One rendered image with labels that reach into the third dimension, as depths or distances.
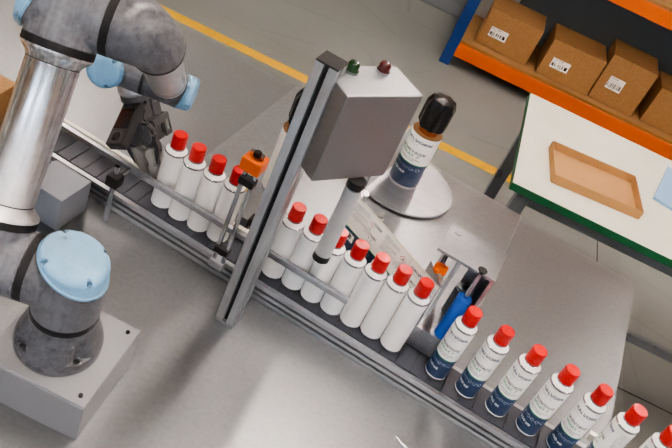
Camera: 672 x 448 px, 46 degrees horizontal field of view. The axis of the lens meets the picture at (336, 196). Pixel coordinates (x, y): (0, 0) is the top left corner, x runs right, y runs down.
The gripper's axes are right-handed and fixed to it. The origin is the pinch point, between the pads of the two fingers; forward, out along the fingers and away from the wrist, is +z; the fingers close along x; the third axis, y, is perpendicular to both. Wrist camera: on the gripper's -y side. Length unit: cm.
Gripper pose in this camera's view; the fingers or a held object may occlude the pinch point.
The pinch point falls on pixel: (151, 178)
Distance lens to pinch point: 187.3
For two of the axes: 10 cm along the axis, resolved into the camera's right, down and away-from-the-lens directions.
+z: 1.3, 8.9, 4.3
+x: -9.1, -0.7, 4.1
